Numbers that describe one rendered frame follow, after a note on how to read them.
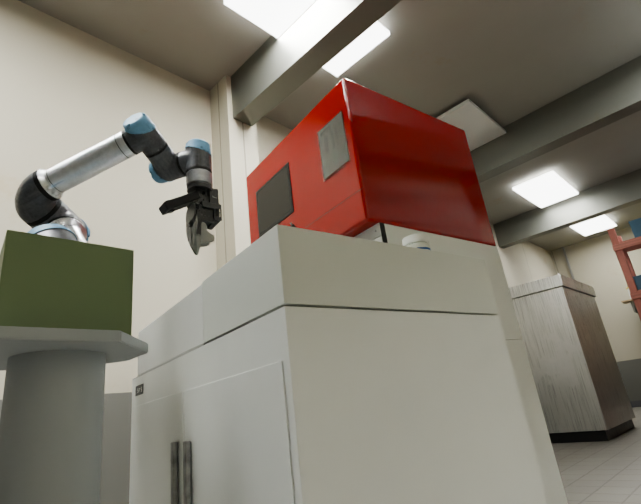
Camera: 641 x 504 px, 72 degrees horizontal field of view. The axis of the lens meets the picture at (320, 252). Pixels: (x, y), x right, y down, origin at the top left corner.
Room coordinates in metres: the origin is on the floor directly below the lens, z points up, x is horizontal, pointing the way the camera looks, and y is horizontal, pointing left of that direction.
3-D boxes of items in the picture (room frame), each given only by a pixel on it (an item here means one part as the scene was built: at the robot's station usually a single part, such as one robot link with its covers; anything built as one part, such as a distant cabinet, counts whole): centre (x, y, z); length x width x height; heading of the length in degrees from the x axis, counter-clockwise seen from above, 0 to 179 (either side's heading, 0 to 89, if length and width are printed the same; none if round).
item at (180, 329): (1.23, 0.42, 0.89); 0.55 x 0.09 x 0.14; 38
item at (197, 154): (1.14, 0.33, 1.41); 0.09 x 0.08 x 0.11; 74
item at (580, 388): (6.01, -2.86, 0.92); 1.43 x 1.12 x 1.85; 137
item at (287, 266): (1.04, -0.07, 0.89); 0.62 x 0.35 x 0.14; 128
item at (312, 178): (1.89, -0.21, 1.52); 0.81 x 0.75 x 0.60; 38
